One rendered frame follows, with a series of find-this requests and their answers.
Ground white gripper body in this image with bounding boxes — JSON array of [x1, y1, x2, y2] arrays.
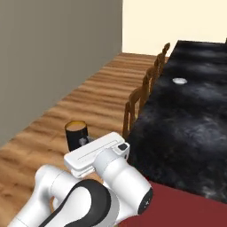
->
[[63, 131, 125, 179]]

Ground black cup of tea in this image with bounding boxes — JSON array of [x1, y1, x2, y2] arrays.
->
[[64, 120, 89, 153]]

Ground wooden dining chair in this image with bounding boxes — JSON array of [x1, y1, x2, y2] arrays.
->
[[138, 65, 160, 117], [121, 86, 150, 141], [160, 42, 172, 65], [153, 51, 166, 82]]

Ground black marble dining table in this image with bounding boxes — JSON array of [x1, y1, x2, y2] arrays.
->
[[127, 39, 227, 205]]

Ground white saucer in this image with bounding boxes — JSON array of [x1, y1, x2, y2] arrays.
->
[[172, 76, 189, 86]]

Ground dark red counter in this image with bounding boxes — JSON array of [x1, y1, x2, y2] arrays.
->
[[117, 180, 227, 227]]

